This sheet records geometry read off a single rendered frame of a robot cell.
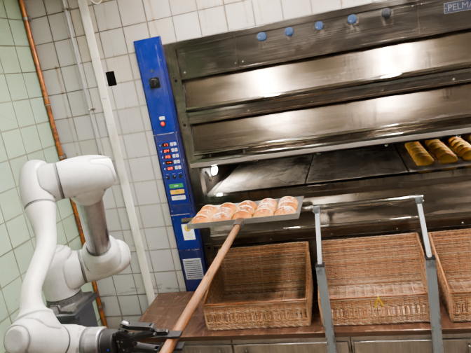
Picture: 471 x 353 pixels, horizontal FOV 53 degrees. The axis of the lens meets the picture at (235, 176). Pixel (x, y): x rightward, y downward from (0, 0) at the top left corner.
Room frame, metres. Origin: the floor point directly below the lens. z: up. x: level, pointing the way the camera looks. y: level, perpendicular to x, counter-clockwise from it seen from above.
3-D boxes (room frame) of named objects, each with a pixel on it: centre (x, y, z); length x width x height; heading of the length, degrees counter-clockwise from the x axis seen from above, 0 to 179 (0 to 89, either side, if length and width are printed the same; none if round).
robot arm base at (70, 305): (1.97, 0.86, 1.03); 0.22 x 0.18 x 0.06; 166
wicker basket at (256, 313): (2.45, -0.03, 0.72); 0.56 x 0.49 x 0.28; 76
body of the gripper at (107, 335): (1.24, 0.41, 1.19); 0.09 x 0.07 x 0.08; 76
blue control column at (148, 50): (3.73, 0.11, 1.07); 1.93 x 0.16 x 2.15; 165
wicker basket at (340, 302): (2.29, -0.62, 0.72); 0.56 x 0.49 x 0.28; 76
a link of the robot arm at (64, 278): (2.00, 0.84, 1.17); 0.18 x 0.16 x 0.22; 109
